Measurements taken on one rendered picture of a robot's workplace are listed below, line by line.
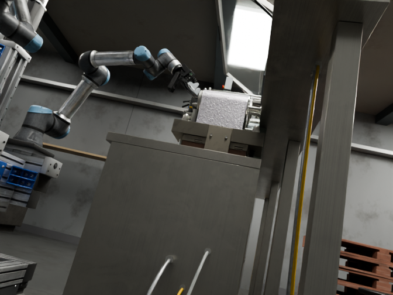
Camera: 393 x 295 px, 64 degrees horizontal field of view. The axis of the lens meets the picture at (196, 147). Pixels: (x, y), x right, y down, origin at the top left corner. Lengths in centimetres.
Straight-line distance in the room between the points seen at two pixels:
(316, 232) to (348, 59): 41
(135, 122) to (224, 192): 464
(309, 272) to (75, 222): 515
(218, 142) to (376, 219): 484
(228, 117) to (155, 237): 70
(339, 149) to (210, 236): 63
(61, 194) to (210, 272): 480
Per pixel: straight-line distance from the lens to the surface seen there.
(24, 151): 186
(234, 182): 121
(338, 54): 85
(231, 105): 160
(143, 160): 130
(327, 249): 70
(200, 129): 135
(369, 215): 590
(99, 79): 202
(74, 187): 575
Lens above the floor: 56
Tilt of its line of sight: 16 degrees up
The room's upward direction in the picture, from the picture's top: 14 degrees clockwise
